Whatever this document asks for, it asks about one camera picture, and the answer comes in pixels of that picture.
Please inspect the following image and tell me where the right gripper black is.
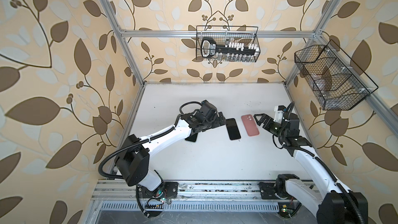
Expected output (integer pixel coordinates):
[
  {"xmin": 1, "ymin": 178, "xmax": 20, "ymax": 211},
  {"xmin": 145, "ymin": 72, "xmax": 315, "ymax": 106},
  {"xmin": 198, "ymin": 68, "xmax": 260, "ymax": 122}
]
[{"xmin": 255, "ymin": 113, "xmax": 287, "ymax": 140}]

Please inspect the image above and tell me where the pink phone case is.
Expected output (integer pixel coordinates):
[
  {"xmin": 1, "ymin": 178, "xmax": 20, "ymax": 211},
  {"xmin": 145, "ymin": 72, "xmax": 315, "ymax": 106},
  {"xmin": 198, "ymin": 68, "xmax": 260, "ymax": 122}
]
[{"xmin": 241, "ymin": 114, "xmax": 260, "ymax": 137}]

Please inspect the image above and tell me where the black phone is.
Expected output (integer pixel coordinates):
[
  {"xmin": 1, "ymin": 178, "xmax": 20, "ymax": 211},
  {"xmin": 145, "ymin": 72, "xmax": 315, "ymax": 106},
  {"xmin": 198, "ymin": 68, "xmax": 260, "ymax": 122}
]
[{"xmin": 184, "ymin": 133, "xmax": 198, "ymax": 143}]

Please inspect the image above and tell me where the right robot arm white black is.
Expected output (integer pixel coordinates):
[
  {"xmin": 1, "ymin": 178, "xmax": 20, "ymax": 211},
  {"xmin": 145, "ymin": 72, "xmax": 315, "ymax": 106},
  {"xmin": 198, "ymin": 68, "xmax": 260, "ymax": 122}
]
[{"xmin": 254, "ymin": 102, "xmax": 368, "ymax": 224}]

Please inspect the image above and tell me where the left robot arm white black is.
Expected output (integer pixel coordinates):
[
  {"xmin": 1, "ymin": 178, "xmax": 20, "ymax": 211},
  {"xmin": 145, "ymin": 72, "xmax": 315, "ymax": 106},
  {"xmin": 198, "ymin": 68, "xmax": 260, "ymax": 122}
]
[{"xmin": 98, "ymin": 100, "xmax": 226, "ymax": 195}]

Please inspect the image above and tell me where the black white tool in basket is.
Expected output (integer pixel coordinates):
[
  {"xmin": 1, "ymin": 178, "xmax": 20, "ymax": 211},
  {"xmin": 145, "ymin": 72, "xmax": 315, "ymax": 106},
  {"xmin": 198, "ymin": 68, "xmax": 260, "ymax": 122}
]
[{"xmin": 199, "ymin": 37, "xmax": 261, "ymax": 62}]

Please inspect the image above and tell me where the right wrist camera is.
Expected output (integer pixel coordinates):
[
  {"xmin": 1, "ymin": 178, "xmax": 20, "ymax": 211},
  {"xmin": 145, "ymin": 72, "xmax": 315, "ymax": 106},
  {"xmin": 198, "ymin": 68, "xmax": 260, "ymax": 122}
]
[{"xmin": 274, "ymin": 105, "xmax": 286, "ymax": 124}]

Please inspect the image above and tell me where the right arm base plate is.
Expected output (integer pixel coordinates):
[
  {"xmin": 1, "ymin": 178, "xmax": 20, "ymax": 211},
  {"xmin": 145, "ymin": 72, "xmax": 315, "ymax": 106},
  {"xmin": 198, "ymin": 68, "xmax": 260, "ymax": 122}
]
[{"xmin": 258, "ymin": 182, "xmax": 296, "ymax": 201}]

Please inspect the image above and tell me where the back wire basket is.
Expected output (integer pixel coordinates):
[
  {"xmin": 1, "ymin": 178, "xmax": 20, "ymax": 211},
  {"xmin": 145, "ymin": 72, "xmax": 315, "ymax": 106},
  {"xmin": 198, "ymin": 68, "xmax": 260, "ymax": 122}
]
[{"xmin": 195, "ymin": 25, "xmax": 261, "ymax": 63}]

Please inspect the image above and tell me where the side wire basket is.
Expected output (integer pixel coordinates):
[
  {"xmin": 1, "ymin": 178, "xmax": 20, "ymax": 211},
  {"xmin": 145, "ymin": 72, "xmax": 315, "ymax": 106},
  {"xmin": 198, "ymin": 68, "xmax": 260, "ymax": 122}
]
[{"xmin": 294, "ymin": 39, "xmax": 379, "ymax": 111}]

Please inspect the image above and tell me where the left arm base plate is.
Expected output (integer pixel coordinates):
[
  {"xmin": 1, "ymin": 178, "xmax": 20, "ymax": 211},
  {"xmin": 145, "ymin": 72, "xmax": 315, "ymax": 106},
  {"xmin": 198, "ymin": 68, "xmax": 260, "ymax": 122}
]
[{"xmin": 138, "ymin": 181, "xmax": 178, "ymax": 200}]

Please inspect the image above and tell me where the aluminium cage frame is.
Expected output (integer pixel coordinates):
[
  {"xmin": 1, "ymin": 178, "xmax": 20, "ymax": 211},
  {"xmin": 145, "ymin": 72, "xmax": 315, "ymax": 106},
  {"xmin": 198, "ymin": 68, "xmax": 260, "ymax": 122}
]
[{"xmin": 86, "ymin": 0, "xmax": 398, "ymax": 224}]

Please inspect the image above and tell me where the aluminium front rail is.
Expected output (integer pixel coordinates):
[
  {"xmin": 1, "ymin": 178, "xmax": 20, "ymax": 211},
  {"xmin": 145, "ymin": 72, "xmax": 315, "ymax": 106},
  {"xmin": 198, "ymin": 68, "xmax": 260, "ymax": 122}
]
[{"xmin": 90, "ymin": 180, "xmax": 318, "ymax": 214}]

